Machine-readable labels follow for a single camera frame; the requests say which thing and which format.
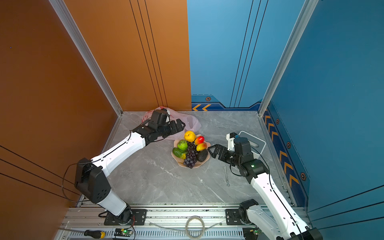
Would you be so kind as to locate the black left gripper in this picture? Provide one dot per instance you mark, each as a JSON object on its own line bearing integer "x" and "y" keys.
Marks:
{"x": 180, "y": 128}

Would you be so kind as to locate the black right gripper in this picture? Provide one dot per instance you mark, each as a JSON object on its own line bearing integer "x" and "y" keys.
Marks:
{"x": 218, "y": 147}

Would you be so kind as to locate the pink printed plastic bag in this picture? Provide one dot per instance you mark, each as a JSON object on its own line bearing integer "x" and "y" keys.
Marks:
{"x": 192, "y": 123}

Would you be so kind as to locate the green apple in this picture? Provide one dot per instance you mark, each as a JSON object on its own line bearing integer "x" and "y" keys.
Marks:
{"x": 182, "y": 145}

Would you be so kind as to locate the purple grape bunch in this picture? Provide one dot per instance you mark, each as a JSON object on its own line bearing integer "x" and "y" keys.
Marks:
{"x": 191, "y": 156}

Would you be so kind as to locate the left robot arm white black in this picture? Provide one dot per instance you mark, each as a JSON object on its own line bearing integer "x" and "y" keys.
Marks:
{"x": 91, "y": 177}

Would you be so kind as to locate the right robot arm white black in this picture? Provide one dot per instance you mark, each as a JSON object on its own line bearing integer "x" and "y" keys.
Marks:
{"x": 283, "y": 223}

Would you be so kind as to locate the yellow orange fruit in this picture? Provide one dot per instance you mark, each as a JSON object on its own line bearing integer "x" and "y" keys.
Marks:
{"x": 190, "y": 136}

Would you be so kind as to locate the yellow red mango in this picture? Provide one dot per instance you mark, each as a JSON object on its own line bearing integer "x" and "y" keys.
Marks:
{"x": 201, "y": 147}

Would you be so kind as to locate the dark avocado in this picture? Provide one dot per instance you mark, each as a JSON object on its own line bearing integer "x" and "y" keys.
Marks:
{"x": 203, "y": 156}

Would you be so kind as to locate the red yellow apple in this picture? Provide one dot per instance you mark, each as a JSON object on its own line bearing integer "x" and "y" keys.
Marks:
{"x": 199, "y": 140}

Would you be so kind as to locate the pink fruit plate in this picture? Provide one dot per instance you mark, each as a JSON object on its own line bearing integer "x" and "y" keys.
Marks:
{"x": 180, "y": 161}

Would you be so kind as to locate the silver wrench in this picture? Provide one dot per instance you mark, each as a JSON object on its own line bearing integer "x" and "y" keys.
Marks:
{"x": 226, "y": 176}

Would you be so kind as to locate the white grey tissue box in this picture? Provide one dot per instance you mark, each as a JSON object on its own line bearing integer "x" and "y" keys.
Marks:
{"x": 257, "y": 144}

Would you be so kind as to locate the right green circuit board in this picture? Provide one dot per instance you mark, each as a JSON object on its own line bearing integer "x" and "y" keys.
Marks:
{"x": 256, "y": 231}

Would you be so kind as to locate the green circuit board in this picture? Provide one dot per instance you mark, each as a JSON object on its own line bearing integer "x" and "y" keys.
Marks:
{"x": 256, "y": 231}
{"x": 124, "y": 233}

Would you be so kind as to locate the left green circuit board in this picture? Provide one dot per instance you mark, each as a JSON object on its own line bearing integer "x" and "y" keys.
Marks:
{"x": 124, "y": 233}

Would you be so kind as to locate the yellow black screwdriver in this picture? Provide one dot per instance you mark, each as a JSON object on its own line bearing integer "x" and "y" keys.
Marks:
{"x": 96, "y": 234}

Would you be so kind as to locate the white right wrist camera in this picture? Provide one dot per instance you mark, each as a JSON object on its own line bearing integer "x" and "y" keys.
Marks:
{"x": 230, "y": 138}

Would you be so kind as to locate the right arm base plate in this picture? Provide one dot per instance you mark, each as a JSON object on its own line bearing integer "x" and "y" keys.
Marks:
{"x": 236, "y": 217}

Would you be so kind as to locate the aluminium front rail frame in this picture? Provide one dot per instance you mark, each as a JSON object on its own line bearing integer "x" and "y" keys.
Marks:
{"x": 163, "y": 222}

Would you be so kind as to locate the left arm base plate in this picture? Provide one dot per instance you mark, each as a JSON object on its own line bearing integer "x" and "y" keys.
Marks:
{"x": 136, "y": 216}

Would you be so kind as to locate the right aluminium corner post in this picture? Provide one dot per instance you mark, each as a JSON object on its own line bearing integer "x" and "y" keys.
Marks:
{"x": 295, "y": 36}

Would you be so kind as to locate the aluminium corner post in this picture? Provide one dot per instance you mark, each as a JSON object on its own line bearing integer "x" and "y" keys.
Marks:
{"x": 75, "y": 34}
{"x": 295, "y": 36}

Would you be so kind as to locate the left aluminium corner post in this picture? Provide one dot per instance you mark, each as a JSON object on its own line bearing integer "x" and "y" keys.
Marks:
{"x": 75, "y": 34}

